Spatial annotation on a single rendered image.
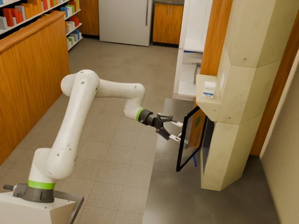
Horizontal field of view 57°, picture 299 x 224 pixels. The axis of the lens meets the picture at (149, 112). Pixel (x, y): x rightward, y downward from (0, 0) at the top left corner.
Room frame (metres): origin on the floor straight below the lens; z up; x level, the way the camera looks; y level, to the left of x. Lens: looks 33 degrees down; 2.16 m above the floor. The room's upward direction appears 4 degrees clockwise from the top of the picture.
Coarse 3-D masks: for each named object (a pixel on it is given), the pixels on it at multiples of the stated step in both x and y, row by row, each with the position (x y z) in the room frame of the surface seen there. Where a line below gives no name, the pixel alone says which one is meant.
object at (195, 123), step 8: (200, 112) 1.33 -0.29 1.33; (184, 120) 1.18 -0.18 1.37; (192, 120) 1.26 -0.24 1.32; (200, 120) 1.35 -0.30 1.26; (192, 128) 1.28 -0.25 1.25; (200, 128) 1.38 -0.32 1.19; (192, 136) 1.29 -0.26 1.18; (200, 136) 1.40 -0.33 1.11; (184, 144) 1.22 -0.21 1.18; (192, 144) 1.31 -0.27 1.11; (184, 152) 1.23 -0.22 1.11; (192, 152) 1.33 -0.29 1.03; (184, 160) 1.25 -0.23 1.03; (176, 168) 1.18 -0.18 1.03
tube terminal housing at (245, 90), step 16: (224, 48) 1.38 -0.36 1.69; (224, 64) 1.27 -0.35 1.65; (272, 64) 1.20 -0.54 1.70; (224, 80) 1.18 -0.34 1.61; (240, 80) 1.12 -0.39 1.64; (256, 80) 1.14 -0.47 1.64; (272, 80) 1.23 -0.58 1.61; (224, 96) 1.13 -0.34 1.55; (240, 96) 1.12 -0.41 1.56; (256, 96) 1.16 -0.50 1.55; (224, 112) 1.12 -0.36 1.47; (240, 112) 1.12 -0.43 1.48; (256, 112) 1.19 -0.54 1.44; (224, 128) 1.12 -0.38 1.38; (240, 128) 1.13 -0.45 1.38; (256, 128) 1.23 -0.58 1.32; (224, 144) 1.12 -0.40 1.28; (240, 144) 1.16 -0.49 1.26; (208, 160) 1.13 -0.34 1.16; (224, 160) 1.12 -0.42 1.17; (240, 160) 1.19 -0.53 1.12; (208, 176) 1.12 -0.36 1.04; (224, 176) 1.12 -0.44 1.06; (240, 176) 1.23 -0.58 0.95
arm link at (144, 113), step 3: (141, 111) 1.44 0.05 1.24; (144, 111) 1.44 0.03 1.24; (147, 111) 1.44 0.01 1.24; (150, 111) 1.45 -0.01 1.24; (141, 114) 1.42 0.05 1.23; (144, 114) 1.41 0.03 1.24; (147, 114) 1.41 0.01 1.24; (150, 114) 1.43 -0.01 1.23; (138, 117) 1.41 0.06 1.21; (141, 117) 1.40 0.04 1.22; (144, 117) 1.40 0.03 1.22; (147, 117) 1.40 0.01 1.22; (138, 120) 1.42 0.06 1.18; (141, 120) 1.39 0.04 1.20; (144, 120) 1.39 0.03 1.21; (141, 123) 1.41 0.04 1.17; (144, 123) 1.39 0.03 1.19
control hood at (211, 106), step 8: (200, 80) 1.37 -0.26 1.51; (208, 80) 1.38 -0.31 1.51; (216, 80) 1.38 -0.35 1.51; (200, 88) 1.27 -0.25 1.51; (216, 88) 1.29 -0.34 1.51; (200, 96) 1.19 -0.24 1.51; (216, 96) 1.20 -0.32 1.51; (200, 104) 1.14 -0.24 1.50; (208, 104) 1.13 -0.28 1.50; (216, 104) 1.13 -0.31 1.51; (208, 112) 1.13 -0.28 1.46; (216, 112) 1.13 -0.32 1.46; (216, 120) 1.13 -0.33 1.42
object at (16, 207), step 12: (12, 192) 0.94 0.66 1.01; (0, 204) 0.76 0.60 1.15; (12, 204) 0.75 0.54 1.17; (24, 204) 0.75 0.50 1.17; (36, 204) 0.78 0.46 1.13; (48, 204) 0.81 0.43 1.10; (60, 204) 0.85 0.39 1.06; (72, 204) 0.92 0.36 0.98; (0, 216) 0.76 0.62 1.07; (12, 216) 0.75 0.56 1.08; (24, 216) 0.74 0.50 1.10; (36, 216) 0.73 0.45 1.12; (48, 216) 0.73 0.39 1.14; (60, 216) 0.80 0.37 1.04
